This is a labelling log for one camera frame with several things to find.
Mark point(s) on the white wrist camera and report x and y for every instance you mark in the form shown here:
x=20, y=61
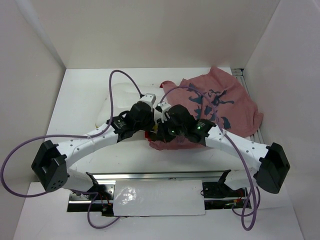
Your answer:
x=148, y=99
x=160, y=111

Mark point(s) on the aluminium table edge rail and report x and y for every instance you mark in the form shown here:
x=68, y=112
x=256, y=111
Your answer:
x=184, y=175

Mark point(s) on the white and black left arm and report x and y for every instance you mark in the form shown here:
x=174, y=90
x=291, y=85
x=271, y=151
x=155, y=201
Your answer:
x=53, y=161

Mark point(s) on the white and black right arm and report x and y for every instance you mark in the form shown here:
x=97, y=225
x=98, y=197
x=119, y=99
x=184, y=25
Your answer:
x=266, y=166

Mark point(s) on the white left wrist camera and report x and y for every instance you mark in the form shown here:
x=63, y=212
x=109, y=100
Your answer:
x=148, y=99

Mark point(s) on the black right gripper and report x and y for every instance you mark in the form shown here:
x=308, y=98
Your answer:
x=161, y=134

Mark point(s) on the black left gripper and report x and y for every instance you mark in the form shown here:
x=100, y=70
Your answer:
x=151, y=123

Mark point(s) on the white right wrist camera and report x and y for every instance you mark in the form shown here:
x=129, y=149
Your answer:
x=160, y=111

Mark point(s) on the red and pink patterned pillowcase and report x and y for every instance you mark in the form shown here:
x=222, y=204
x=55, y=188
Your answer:
x=218, y=97

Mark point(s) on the white pillow with yellow edge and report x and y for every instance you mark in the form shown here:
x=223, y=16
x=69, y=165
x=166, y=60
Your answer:
x=124, y=95

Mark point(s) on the white glossy cover plate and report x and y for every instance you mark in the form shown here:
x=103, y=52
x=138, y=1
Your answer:
x=149, y=198

